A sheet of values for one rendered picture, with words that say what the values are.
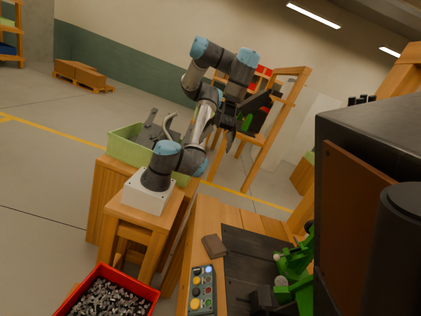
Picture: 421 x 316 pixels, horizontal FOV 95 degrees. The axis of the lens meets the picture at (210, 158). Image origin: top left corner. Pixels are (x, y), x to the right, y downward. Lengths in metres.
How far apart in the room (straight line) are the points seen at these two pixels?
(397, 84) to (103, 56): 8.21
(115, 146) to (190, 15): 6.68
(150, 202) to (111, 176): 0.55
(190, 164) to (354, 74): 8.29
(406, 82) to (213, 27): 6.85
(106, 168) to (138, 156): 0.22
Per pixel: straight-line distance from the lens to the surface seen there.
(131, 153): 1.41
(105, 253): 1.25
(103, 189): 1.56
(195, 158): 0.92
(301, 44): 8.05
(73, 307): 0.75
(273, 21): 7.87
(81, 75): 6.16
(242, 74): 0.69
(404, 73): 1.19
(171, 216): 1.03
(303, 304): 0.64
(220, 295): 0.81
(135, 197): 0.99
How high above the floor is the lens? 1.55
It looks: 23 degrees down
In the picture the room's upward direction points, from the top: 22 degrees clockwise
